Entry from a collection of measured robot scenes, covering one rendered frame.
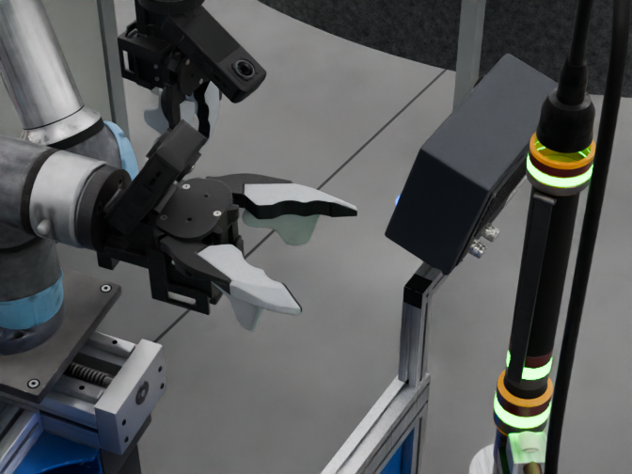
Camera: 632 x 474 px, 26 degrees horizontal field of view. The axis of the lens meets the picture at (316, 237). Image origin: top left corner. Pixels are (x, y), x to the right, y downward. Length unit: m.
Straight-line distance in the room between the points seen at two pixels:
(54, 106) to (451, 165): 0.52
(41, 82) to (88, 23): 1.75
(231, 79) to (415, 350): 0.70
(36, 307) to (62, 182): 0.16
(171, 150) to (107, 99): 2.68
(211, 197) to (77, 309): 0.84
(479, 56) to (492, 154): 1.27
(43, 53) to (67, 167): 0.67
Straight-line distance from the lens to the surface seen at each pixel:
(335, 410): 3.12
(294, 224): 1.12
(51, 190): 1.12
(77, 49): 3.53
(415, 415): 2.07
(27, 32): 1.78
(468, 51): 3.07
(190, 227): 1.07
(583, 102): 0.90
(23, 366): 1.85
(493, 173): 1.82
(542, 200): 0.93
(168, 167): 1.03
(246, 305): 1.05
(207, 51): 1.41
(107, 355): 1.93
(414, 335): 1.95
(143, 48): 1.45
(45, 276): 1.23
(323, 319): 3.31
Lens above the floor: 2.39
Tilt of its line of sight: 43 degrees down
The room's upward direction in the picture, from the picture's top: straight up
